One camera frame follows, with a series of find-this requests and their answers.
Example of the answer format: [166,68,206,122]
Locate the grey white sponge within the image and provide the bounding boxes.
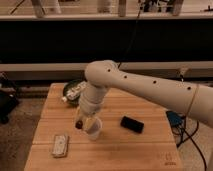
[52,134,69,158]

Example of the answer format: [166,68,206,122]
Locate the green bowl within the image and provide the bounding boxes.
[62,78,88,108]

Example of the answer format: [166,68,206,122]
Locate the black hanging cable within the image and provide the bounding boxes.
[116,6,142,69]

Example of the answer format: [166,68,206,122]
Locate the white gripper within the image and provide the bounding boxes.
[75,100,102,131]

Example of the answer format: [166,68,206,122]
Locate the blue box on floor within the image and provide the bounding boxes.
[166,111,183,127]

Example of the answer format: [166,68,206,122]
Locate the black object at left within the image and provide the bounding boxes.
[0,72,20,124]

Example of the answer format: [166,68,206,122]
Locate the black floor cable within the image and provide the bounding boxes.
[173,113,208,171]

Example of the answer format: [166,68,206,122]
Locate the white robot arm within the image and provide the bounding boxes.
[75,60,213,131]

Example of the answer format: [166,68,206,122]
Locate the black rectangular block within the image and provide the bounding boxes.
[120,116,144,133]

